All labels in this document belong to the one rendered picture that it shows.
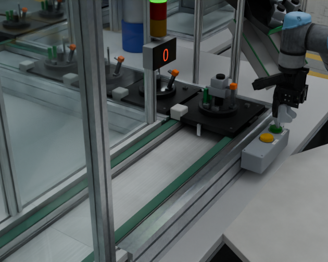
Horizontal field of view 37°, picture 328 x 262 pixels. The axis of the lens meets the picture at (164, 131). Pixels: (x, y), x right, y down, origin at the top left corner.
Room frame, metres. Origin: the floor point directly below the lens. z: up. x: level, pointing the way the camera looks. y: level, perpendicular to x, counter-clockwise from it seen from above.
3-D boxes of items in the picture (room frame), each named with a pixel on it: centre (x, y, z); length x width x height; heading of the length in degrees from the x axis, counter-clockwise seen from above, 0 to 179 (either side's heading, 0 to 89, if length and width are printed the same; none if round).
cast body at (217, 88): (1.51, -0.18, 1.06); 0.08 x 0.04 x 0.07; 56
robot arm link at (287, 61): (1.36, -0.37, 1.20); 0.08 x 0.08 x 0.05
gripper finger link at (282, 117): (1.34, -0.37, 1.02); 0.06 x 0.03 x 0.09; 56
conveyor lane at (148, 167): (1.27, 0.00, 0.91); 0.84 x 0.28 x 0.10; 146
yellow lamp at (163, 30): (1.41, 0.02, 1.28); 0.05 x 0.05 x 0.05
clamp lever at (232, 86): (1.48, -0.22, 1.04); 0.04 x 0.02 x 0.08; 56
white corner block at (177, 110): (1.47, -0.05, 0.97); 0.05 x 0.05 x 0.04; 56
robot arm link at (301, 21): (1.35, -0.38, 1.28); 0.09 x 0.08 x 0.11; 51
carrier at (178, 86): (1.64, 0.03, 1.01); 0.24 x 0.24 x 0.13; 56
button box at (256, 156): (1.31, -0.32, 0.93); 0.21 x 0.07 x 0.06; 146
